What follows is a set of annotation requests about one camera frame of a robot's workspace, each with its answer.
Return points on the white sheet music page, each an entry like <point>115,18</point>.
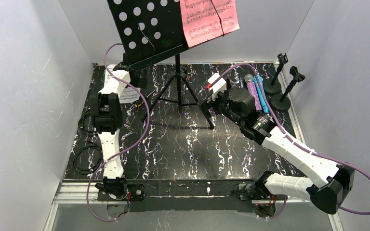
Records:
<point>128,95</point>

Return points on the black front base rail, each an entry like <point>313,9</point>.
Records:
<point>199,195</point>

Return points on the black round-base mic stand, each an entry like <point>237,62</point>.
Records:
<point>281,102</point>
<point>272,85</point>

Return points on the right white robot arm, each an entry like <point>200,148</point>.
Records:
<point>326,183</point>

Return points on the black tripod music stand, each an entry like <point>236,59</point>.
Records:
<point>152,31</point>

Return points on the pink sheet music page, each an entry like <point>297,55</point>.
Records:
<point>205,20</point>

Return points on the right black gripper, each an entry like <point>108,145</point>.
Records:
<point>214,104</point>

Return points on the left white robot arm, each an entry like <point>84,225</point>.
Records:
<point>107,119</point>

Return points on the purple glitter microphone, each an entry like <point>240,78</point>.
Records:
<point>249,80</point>

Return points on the blue toy microphone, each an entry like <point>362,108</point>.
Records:
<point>260,95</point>

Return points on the yellow black screwdriver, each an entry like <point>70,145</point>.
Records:
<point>141,102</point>

